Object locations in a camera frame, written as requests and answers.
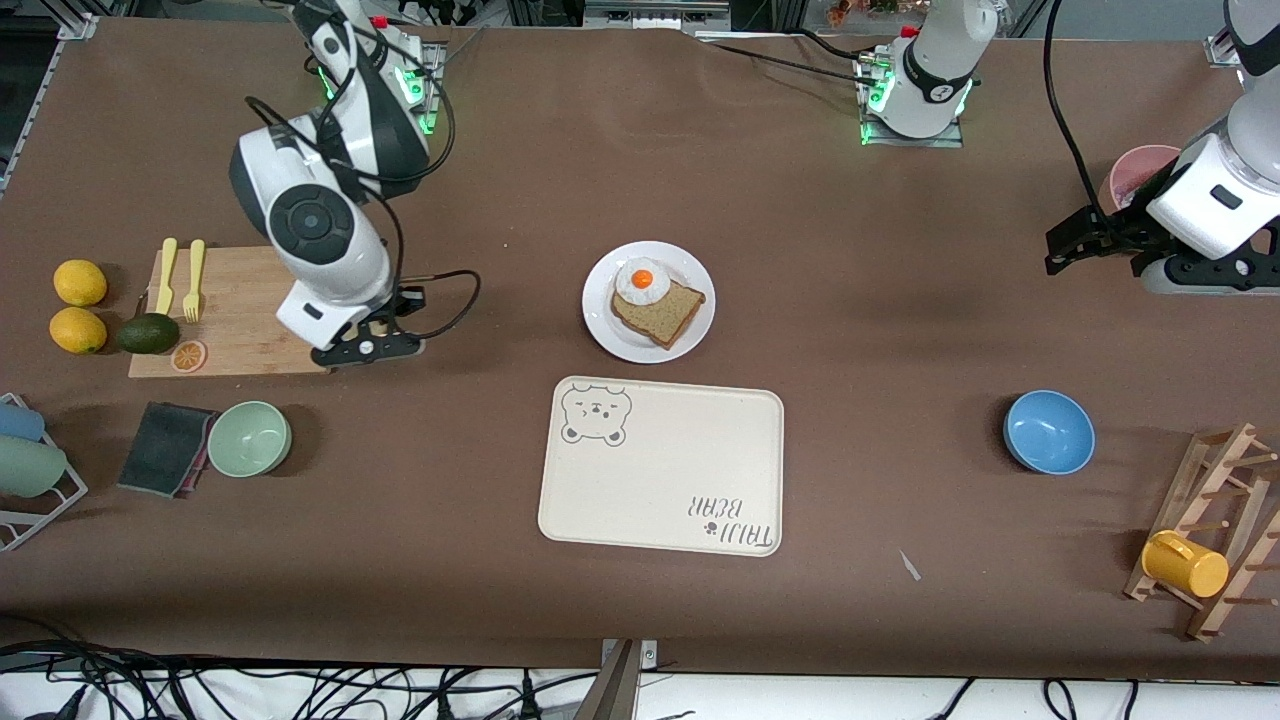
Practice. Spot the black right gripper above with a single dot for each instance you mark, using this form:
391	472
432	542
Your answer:
397	305

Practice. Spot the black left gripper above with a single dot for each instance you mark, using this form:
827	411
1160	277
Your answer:
1124	232

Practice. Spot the white round plate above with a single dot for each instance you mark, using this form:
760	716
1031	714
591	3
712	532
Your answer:
620	340

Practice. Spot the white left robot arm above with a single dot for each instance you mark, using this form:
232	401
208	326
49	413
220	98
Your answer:
935	80

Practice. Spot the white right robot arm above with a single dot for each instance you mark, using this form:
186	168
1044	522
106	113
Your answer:
310	220

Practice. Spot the pink bowl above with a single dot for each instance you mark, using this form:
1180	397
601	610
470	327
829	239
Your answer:
1135	170

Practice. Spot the wooden cutting board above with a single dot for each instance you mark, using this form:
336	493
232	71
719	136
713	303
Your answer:
220	300

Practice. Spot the pale green bowl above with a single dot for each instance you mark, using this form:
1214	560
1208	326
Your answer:
250	440

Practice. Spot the yellow plastic fork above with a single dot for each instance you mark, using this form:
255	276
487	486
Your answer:
194	285

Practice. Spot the toy orange slice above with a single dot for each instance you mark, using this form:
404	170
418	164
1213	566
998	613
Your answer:
189	356

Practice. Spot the blue bowl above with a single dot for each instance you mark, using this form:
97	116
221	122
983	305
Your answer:
1050	432

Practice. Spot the yellow plastic knife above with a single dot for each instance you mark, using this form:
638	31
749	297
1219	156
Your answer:
166	275

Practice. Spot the dark green avocado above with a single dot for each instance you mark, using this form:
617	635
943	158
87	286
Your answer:
148	334

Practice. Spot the folded dark grey cloth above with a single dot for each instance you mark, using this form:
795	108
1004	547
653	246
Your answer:
160	450

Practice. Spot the toy fried egg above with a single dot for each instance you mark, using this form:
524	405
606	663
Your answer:
630	290

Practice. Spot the dark bread slice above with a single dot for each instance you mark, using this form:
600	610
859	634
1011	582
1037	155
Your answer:
670	315

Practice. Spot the yellow lemon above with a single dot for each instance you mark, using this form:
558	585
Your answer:
80	283
78	331

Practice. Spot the wooden mug rack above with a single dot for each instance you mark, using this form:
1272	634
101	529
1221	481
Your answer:
1235	500

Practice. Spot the cream bear print tray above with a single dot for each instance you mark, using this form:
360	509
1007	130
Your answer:
660	470

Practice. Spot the yellow mug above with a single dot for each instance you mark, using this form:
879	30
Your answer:
1185	565

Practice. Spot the small white paper scrap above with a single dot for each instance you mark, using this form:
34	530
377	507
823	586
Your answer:
910	567

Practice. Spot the light blue cup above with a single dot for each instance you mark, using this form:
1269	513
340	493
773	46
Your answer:
20	422

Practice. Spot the pale green cup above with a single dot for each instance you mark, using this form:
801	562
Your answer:
30	467

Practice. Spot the grey metal box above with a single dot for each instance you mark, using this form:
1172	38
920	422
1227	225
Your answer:
650	12

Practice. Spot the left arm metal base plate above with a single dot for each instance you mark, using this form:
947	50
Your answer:
950	142

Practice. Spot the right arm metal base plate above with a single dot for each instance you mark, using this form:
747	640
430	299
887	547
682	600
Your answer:
437	90

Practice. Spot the aluminium frame profile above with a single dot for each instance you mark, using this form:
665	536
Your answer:
80	25
1225	50

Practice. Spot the metal camera post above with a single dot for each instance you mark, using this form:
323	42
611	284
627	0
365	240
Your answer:
620	695

